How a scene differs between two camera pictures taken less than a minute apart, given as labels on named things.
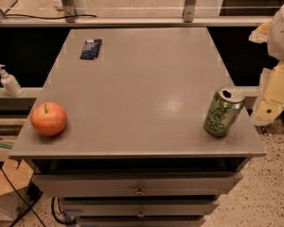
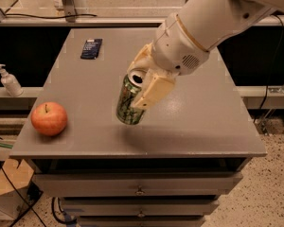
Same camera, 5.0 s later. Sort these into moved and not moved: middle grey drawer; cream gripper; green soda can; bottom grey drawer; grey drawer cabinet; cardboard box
Moved: green soda can; cream gripper
Not moved: grey drawer cabinet; bottom grey drawer; middle grey drawer; cardboard box
